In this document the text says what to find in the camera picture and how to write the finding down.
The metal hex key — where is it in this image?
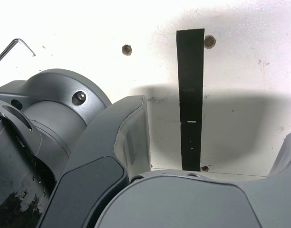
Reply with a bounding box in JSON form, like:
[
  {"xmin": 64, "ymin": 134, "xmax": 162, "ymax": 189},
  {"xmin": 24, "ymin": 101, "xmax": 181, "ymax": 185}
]
[{"xmin": 0, "ymin": 38, "xmax": 36, "ymax": 68}]

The black tape strip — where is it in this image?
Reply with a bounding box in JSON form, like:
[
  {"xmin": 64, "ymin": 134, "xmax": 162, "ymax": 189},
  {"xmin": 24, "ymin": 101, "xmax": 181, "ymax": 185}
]
[{"xmin": 176, "ymin": 28, "xmax": 205, "ymax": 171}]

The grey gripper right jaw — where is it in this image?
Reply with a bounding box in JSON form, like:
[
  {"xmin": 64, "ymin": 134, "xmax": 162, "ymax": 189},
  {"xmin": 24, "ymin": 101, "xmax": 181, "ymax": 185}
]
[{"xmin": 94, "ymin": 127, "xmax": 291, "ymax": 228}]

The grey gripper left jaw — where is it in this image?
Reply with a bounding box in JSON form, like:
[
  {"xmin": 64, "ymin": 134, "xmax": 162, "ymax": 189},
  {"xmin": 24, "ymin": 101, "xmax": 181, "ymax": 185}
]
[{"xmin": 38, "ymin": 95, "xmax": 152, "ymax": 228}]

